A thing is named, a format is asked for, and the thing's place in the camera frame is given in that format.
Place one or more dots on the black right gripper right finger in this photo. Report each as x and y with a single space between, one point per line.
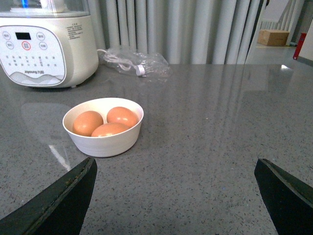
289 201

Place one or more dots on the clear plastic bag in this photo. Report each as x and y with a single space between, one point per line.
154 64

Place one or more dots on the brown egg back in bowl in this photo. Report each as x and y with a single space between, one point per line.
122 115

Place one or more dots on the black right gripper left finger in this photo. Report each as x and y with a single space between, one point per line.
60 209

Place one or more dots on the brown egg in bowl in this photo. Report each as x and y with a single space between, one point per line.
86 123
109 129
122 115

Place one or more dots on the white power cord plug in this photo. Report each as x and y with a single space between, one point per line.
123 64

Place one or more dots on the brown egg left in bowl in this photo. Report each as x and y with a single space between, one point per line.
86 123

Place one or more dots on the brown egg front in bowl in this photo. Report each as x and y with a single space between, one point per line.
109 129

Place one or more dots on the cardboard box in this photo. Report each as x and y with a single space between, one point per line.
272 37

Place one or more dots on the cream soy milk maker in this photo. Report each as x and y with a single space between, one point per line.
47 43

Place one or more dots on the white round bowl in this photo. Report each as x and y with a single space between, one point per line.
104 146

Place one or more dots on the red object in background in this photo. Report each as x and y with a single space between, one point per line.
299 46

